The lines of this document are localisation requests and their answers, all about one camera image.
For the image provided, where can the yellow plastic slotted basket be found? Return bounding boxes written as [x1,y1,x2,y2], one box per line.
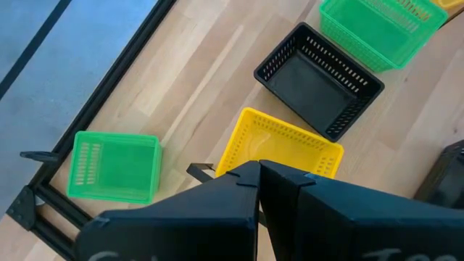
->
[215,107,345,179]
[431,0,464,11]

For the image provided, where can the black aluminium table frame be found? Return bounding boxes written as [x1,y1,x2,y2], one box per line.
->
[6,0,178,261]

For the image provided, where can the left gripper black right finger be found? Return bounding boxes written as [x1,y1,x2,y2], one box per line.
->
[259,159,464,261]

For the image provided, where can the green plastic slotted basket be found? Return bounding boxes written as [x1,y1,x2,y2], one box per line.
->
[318,0,450,73]
[66,130,163,206]

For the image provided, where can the black plastic slotted basket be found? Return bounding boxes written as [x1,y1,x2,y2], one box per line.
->
[253,21,386,143]
[414,139,464,210]

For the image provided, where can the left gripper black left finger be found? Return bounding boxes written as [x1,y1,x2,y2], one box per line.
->
[74,161,261,261]

